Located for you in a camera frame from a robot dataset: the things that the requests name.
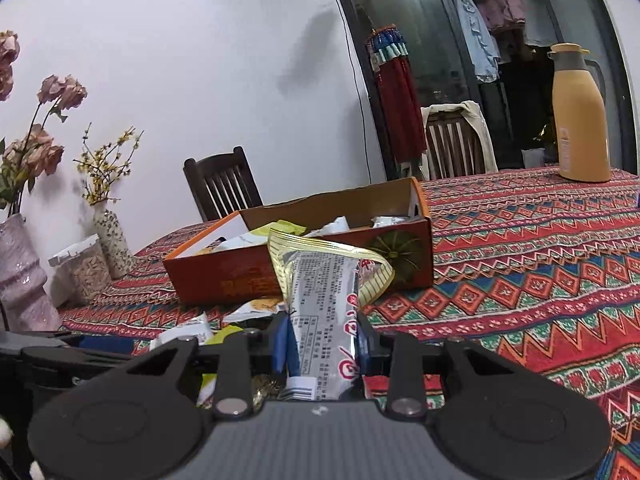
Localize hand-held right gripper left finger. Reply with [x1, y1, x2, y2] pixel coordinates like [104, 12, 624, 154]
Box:
[122, 311, 295, 420]

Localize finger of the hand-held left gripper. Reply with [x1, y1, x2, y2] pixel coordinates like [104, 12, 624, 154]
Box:
[22, 349, 143, 376]
[65, 335, 137, 357]

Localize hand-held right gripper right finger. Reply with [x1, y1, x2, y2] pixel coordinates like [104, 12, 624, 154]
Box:
[355, 316, 518, 418]

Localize silver gold striped snack packet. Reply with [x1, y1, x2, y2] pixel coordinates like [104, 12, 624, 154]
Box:
[267, 226, 396, 402]

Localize pile of snack packets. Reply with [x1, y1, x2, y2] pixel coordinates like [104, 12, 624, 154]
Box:
[149, 297, 301, 408]

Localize orange cardboard box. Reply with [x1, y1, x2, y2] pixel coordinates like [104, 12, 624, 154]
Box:
[162, 176, 434, 306]

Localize boxed heap of snack packets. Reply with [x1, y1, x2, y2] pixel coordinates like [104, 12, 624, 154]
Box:
[197, 216, 426, 256]

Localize pink textured vase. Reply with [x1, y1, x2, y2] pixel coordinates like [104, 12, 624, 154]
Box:
[0, 212, 63, 333]

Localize clear seed container white lid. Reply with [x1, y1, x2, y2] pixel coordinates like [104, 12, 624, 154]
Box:
[48, 234, 113, 305]

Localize floral patterned vase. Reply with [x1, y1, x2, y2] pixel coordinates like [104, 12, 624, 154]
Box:
[92, 207, 135, 280]

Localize red patterned tablecloth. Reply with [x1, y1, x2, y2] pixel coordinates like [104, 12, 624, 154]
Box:
[57, 167, 640, 480]

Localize yellow blossom branches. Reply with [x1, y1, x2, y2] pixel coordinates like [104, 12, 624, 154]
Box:
[74, 122, 145, 208]

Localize dark wooden chair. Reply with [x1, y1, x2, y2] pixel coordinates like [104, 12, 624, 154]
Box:
[182, 146, 264, 222]

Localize pink artificial flowers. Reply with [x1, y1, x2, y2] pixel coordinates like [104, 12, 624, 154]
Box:
[0, 30, 88, 216]

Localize wooden chair with garment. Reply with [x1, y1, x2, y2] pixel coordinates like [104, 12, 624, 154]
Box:
[420, 101, 501, 181]

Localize red hanging tassel decoration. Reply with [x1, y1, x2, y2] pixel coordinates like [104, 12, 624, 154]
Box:
[365, 24, 428, 163]

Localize chair with draped cloth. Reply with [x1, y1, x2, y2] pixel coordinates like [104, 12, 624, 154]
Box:
[420, 101, 500, 178]

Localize yellow thermos jug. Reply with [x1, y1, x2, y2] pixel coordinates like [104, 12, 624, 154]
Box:
[546, 42, 613, 183]

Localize black framed glass sliding door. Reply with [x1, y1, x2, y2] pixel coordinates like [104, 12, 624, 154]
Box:
[330, 0, 640, 181]

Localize light blue hanging shirt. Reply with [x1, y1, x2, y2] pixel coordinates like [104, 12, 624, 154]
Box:
[450, 0, 502, 83]

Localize white hanging garment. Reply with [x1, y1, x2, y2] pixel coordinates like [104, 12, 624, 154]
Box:
[520, 7, 558, 50]

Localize pink hanging garment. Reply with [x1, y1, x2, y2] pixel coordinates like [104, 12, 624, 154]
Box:
[482, 0, 528, 31]

